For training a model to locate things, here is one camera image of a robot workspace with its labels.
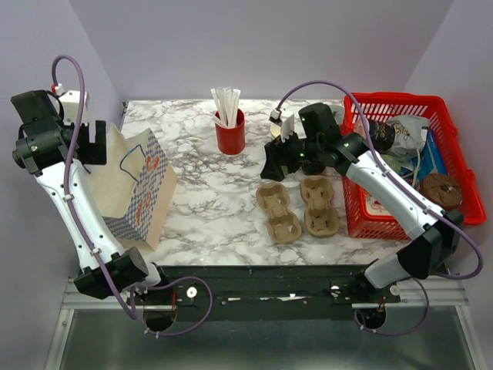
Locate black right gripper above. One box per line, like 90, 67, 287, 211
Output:
259, 125, 321, 182

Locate checkered paper takeout bag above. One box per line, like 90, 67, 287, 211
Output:
86, 126, 177, 250

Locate brown pulp cup carrier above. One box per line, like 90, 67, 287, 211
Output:
300, 176, 340, 238
256, 182, 302, 244

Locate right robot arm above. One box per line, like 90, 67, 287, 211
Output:
260, 103, 464, 302

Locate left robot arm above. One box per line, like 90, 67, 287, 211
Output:
11, 90, 171, 304

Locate black lid stack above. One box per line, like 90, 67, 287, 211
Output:
301, 162, 326, 176

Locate red plastic straw holder cup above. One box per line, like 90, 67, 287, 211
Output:
215, 109, 246, 155

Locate white wrapped straws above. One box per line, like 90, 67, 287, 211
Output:
210, 87, 241, 129

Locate grey marbled block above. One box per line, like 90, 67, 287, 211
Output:
330, 105, 345, 126

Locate red plastic basket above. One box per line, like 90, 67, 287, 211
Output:
342, 92, 487, 240

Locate dark printed cup in basket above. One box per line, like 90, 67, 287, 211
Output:
368, 119, 396, 153

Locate crumpled silver snack bag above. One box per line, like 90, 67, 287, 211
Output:
385, 115, 430, 163

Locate blue package in basket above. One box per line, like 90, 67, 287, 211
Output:
417, 129, 448, 181

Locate brown round cake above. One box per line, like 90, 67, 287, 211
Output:
418, 173, 464, 210

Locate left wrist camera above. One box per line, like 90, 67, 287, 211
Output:
51, 84, 90, 126

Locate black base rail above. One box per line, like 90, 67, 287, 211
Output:
136, 265, 401, 321

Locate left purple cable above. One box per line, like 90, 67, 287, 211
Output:
51, 55, 213, 339

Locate aluminium frame rail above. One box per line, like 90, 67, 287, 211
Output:
62, 277, 469, 310

